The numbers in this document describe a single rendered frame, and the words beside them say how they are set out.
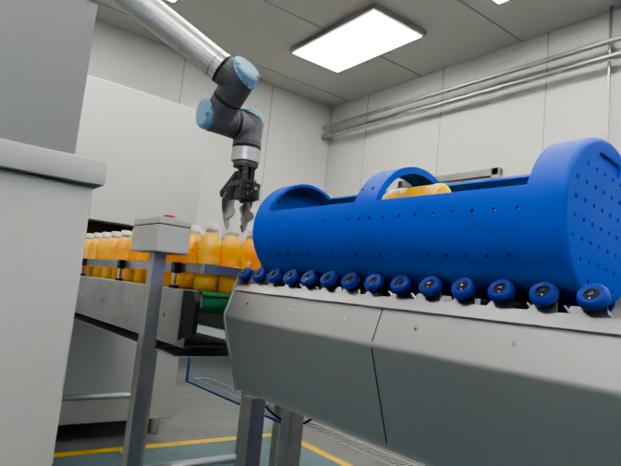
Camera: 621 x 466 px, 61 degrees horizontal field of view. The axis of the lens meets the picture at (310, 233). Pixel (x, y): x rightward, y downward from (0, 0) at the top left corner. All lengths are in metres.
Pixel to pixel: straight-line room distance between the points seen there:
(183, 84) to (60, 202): 5.33
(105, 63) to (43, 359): 5.17
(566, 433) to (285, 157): 5.97
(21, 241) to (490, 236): 0.73
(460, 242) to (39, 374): 0.71
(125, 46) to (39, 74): 5.11
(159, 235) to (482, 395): 0.98
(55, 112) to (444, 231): 0.68
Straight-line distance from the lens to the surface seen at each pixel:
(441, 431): 1.05
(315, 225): 1.25
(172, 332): 1.65
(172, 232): 1.57
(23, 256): 0.87
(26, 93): 0.94
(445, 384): 0.99
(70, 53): 0.97
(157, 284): 1.64
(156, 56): 6.14
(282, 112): 6.74
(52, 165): 0.88
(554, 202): 0.89
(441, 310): 1.01
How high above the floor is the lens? 0.93
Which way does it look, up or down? 6 degrees up
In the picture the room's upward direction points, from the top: 6 degrees clockwise
